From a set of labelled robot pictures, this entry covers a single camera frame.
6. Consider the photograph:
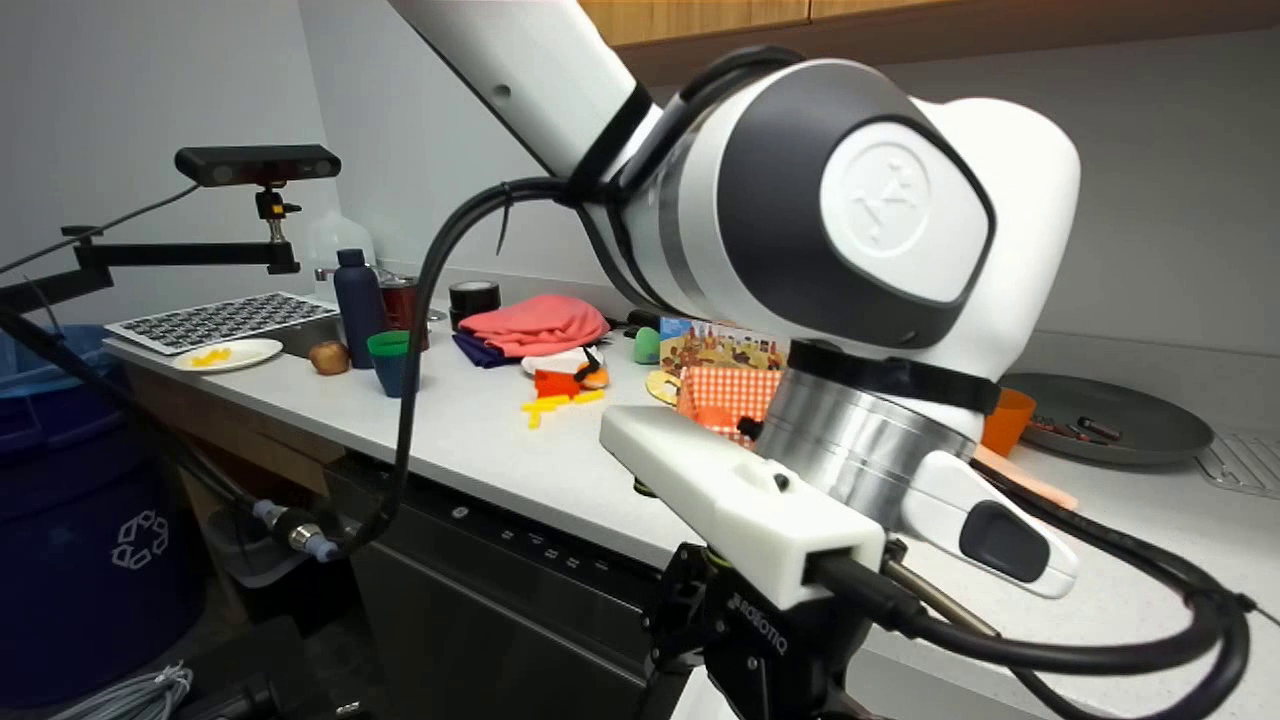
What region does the red can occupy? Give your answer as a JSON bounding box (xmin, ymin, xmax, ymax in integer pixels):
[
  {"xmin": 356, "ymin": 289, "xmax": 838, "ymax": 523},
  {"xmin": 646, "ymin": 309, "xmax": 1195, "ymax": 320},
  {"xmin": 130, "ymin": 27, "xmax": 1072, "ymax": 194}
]
[{"xmin": 377, "ymin": 272, "xmax": 433, "ymax": 351}]

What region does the black cup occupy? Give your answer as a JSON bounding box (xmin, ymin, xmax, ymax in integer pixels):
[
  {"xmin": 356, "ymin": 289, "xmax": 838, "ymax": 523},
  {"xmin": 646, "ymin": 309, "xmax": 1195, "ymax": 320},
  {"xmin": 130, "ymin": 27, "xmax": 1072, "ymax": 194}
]
[{"xmin": 447, "ymin": 281, "xmax": 503, "ymax": 333}]

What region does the blue recycling bin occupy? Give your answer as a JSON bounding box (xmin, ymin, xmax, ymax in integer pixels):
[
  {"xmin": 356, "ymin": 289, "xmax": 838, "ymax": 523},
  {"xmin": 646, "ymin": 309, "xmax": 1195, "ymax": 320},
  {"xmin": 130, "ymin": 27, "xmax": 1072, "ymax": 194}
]
[{"xmin": 0, "ymin": 320, "xmax": 202, "ymax": 710}]

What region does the peach plastic spatula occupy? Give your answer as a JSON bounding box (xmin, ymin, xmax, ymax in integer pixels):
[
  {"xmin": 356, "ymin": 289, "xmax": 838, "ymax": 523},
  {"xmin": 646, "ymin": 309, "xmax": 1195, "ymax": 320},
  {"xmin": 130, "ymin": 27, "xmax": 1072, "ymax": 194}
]
[{"xmin": 969, "ymin": 443, "xmax": 1081, "ymax": 514}]

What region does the orange cup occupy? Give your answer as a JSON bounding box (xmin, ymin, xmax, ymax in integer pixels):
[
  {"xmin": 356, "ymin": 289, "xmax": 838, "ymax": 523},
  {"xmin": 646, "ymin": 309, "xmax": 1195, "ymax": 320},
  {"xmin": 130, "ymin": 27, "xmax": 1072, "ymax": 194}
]
[{"xmin": 981, "ymin": 384, "xmax": 1038, "ymax": 460}]

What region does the wooden upper cabinet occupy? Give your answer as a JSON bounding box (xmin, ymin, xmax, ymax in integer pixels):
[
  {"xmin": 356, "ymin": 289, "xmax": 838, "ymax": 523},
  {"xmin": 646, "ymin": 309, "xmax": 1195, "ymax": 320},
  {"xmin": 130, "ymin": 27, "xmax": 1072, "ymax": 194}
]
[{"xmin": 575, "ymin": 0, "xmax": 1280, "ymax": 89}]

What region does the black stereo camera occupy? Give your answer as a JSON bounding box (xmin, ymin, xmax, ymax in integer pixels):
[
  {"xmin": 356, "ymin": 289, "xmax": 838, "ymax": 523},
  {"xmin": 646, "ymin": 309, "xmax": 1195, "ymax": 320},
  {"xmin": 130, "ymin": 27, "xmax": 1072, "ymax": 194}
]
[{"xmin": 172, "ymin": 141, "xmax": 344, "ymax": 193}]

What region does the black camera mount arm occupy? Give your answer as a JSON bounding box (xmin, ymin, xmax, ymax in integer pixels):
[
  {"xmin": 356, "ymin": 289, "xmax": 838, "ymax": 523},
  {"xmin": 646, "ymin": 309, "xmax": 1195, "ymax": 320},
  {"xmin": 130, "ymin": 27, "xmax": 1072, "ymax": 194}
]
[{"xmin": 0, "ymin": 184, "xmax": 302, "ymax": 336}]

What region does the black looped wrist cable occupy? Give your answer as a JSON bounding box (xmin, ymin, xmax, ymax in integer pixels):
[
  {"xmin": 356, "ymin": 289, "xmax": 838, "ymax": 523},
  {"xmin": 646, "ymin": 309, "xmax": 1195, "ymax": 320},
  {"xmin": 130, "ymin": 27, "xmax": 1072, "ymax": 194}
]
[{"xmin": 812, "ymin": 465, "xmax": 1257, "ymax": 720}]

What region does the yellow toy fry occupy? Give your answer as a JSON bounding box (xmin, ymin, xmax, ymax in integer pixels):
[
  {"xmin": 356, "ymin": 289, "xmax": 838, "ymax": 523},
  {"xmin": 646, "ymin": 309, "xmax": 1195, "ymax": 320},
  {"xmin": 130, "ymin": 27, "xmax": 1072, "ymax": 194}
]
[{"xmin": 520, "ymin": 386, "xmax": 609, "ymax": 432}]

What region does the dark grey plate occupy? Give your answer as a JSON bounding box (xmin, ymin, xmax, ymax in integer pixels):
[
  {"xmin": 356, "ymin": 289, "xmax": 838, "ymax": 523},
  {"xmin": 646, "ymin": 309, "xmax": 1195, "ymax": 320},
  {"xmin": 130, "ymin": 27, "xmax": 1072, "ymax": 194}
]
[{"xmin": 999, "ymin": 369, "xmax": 1221, "ymax": 473}]

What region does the black dishwasher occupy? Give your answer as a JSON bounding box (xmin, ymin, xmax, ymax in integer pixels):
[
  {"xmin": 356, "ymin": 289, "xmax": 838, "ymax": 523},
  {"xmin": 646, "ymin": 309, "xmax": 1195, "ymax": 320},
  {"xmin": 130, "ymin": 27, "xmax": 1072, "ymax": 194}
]
[{"xmin": 324, "ymin": 453, "xmax": 694, "ymax": 720}]

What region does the red toy fries container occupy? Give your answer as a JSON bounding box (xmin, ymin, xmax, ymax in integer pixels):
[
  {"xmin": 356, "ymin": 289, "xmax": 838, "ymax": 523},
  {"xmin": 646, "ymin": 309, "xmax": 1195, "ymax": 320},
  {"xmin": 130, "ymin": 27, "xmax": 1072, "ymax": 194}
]
[{"xmin": 530, "ymin": 364, "xmax": 590, "ymax": 401}]

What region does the white bowl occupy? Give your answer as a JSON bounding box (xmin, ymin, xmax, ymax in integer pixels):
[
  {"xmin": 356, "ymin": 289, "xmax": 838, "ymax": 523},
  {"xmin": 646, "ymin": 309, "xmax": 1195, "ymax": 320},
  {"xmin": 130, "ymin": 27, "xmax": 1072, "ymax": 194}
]
[{"xmin": 517, "ymin": 345, "xmax": 590, "ymax": 379}]

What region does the pink cloth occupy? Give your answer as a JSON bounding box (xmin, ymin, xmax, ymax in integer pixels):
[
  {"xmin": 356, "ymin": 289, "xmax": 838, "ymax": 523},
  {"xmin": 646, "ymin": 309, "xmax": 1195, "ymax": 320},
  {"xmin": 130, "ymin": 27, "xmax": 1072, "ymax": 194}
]
[{"xmin": 455, "ymin": 293, "xmax": 613, "ymax": 359}]

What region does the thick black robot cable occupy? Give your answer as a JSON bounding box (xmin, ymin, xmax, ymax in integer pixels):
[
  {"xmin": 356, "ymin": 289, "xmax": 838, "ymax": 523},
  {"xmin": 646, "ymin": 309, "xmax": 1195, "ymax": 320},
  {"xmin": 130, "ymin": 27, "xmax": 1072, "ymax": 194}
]
[{"xmin": 0, "ymin": 177, "xmax": 631, "ymax": 568}]

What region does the dark blue bottle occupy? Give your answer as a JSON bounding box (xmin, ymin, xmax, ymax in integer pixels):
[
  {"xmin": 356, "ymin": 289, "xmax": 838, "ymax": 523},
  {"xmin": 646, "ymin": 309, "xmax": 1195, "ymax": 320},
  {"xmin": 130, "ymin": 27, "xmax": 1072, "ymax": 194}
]
[{"xmin": 327, "ymin": 242, "xmax": 393, "ymax": 373}]

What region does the white plate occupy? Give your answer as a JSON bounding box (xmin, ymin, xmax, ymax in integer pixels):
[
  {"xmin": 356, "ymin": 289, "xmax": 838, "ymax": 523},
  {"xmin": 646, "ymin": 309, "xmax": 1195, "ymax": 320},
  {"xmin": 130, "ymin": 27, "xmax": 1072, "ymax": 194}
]
[{"xmin": 167, "ymin": 336, "xmax": 288, "ymax": 379}]

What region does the blue toy set box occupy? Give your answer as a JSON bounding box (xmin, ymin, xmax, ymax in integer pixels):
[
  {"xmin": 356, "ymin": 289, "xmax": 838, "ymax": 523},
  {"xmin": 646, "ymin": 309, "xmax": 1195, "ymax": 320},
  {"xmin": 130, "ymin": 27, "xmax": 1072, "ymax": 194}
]
[{"xmin": 657, "ymin": 316, "xmax": 790, "ymax": 375}]

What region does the blue cup with green rim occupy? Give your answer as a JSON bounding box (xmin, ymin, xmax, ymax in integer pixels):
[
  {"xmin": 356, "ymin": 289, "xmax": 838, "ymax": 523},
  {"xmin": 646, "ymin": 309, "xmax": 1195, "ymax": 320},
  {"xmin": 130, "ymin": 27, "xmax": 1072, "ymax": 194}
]
[{"xmin": 365, "ymin": 329, "xmax": 423, "ymax": 401}]

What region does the dark blue cloth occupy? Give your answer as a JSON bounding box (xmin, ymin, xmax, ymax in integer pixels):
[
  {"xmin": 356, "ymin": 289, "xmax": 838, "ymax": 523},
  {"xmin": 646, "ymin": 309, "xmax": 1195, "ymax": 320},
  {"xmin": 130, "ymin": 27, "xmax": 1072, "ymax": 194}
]
[{"xmin": 447, "ymin": 329, "xmax": 517, "ymax": 373}]

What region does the grey dish rack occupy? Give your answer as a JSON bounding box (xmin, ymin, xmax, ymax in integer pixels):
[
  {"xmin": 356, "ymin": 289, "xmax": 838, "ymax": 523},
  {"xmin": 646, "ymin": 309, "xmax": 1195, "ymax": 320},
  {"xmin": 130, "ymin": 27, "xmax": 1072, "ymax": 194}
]
[{"xmin": 98, "ymin": 289, "xmax": 344, "ymax": 359}]

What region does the brown ball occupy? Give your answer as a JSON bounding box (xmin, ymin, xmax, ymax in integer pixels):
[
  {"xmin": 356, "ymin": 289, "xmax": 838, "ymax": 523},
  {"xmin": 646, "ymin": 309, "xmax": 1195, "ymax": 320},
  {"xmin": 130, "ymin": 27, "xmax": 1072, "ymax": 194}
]
[{"xmin": 302, "ymin": 336, "xmax": 356, "ymax": 379}]

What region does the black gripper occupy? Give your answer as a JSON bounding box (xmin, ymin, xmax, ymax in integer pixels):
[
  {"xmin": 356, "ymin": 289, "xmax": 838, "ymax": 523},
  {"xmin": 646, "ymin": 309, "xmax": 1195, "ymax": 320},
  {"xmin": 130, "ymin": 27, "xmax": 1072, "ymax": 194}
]
[{"xmin": 644, "ymin": 536, "xmax": 872, "ymax": 720}]

